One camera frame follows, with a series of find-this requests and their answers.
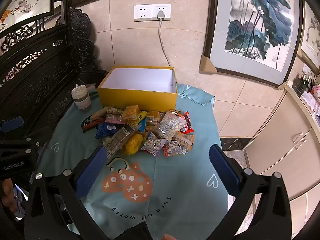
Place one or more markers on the person's left hand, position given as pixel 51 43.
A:
pixel 7 192

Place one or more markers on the white wall socket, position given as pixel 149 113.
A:
pixel 166 8
pixel 142 12

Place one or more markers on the set of dark bottles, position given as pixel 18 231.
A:
pixel 302 85

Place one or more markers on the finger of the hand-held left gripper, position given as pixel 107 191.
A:
pixel 11 126
pixel 40 135

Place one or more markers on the white cabinet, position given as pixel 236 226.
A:
pixel 282 142

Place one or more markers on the pink white packages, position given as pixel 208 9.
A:
pixel 312 102

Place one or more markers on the gold framed branch painting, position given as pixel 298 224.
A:
pixel 311 37

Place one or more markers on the bird embroidery panel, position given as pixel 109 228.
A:
pixel 27 2

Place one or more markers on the white lidded cup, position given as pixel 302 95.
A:
pixel 81 100

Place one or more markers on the yellow cardboard box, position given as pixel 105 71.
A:
pixel 137 100

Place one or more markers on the framed lotus painting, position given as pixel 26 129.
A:
pixel 257 25

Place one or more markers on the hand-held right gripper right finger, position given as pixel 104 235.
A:
pixel 223 172

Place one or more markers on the small pink grey item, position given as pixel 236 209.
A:
pixel 92 88

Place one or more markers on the light blue printed tablecloth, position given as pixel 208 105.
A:
pixel 175 192

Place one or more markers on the pile of assorted snack packets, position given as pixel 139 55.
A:
pixel 170 127

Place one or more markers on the grey power plug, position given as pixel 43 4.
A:
pixel 161 15

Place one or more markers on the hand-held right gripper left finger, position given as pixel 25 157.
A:
pixel 90 173

